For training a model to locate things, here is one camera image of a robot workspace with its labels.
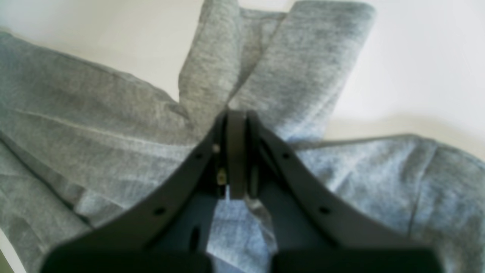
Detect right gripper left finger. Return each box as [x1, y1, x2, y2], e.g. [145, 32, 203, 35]
[41, 110, 246, 273]

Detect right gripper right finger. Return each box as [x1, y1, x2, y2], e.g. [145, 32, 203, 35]
[246, 112, 443, 273]

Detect grey T-shirt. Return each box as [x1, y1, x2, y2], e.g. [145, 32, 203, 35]
[0, 0, 484, 273]

